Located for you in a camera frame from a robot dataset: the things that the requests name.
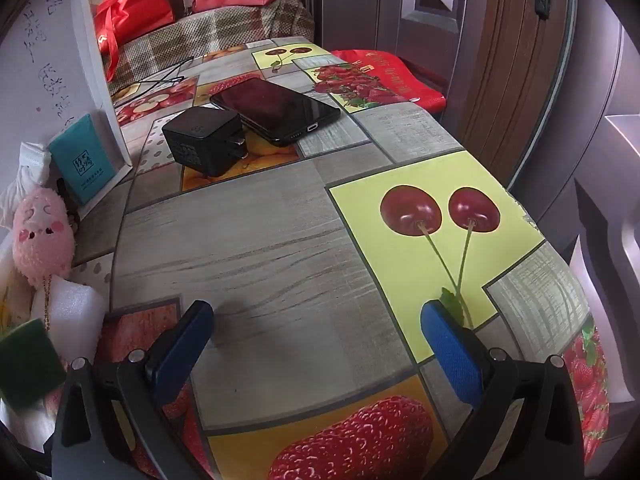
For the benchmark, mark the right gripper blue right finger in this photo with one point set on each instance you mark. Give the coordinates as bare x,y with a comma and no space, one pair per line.
460,354

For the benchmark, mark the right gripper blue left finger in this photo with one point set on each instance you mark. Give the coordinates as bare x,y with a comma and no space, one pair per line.
176,351

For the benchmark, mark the white foam block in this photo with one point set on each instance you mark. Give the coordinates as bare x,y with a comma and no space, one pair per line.
76,314

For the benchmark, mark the green yellow sponge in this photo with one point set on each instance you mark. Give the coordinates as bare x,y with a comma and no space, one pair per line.
30,367

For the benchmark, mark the pink plush toy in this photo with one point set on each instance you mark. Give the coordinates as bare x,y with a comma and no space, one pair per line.
43,240

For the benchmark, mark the teal tissue pack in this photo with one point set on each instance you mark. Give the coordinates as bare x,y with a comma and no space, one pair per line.
82,160

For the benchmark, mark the fruit pattern tablecloth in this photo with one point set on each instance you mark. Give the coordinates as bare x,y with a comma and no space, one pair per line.
318,258

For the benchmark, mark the black power adapter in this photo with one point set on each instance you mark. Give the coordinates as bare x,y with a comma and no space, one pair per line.
206,139

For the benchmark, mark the black smartphone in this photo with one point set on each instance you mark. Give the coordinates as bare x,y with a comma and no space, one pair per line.
279,115

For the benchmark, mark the red bag beside table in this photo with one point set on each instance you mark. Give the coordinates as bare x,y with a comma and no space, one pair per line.
394,75

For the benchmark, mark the white cardboard tray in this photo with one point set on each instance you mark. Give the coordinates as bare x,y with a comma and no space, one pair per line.
51,77

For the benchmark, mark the red tote bag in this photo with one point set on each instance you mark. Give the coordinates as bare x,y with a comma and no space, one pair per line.
119,21

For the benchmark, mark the plaid blanket bundle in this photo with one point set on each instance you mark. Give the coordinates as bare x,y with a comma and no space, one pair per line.
209,31

